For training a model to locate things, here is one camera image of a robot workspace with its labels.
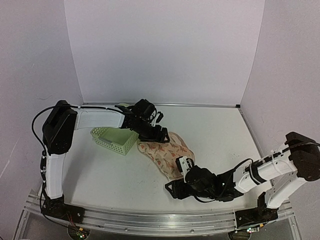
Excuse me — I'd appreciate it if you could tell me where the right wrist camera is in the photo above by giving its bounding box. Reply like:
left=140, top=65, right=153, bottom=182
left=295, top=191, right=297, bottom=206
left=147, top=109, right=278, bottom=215
left=175, top=156, right=195, bottom=183

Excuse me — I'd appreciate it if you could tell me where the green plastic basket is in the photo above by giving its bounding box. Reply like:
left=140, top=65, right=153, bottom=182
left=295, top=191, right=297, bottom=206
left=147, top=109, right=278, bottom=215
left=90, top=127, right=138, bottom=156

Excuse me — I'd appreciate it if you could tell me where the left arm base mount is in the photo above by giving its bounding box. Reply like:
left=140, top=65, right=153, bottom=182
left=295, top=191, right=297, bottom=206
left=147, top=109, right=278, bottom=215
left=40, top=188, right=85, bottom=224

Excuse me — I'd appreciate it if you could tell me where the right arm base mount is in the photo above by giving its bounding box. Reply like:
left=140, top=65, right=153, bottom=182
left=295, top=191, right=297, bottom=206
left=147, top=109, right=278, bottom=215
left=235, top=198, right=278, bottom=230

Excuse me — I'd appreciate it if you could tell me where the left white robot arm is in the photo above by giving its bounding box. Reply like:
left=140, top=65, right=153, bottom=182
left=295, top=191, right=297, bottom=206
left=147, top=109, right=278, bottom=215
left=36, top=99, right=170, bottom=219

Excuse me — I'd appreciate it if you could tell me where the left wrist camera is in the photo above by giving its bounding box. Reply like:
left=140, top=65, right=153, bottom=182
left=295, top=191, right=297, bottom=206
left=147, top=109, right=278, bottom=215
left=149, top=110, right=164, bottom=125

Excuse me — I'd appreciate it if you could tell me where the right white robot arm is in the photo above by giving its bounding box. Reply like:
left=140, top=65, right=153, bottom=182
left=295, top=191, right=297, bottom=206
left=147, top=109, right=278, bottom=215
left=165, top=132, right=320, bottom=222

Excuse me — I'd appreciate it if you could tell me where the aluminium front rail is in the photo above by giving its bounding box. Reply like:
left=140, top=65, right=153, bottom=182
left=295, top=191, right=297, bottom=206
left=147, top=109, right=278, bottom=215
left=23, top=189, right=295, bottom=232

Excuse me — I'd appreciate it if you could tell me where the floral mesh laundry bag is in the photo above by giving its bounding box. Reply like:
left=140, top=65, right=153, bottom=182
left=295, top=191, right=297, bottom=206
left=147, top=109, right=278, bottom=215
left=137, top=132, right=195, bottom=180

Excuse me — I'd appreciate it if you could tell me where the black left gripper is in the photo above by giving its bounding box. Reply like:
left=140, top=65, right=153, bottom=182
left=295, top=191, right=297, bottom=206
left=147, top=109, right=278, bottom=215
left=135, top=118, right=171, bottom=144

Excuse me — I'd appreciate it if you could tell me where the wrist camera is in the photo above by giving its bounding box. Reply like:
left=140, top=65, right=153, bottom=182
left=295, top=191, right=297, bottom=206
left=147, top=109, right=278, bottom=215
left=149, top=110, right=164, bottom=125
left=175, top=156, right=195, bottom=183

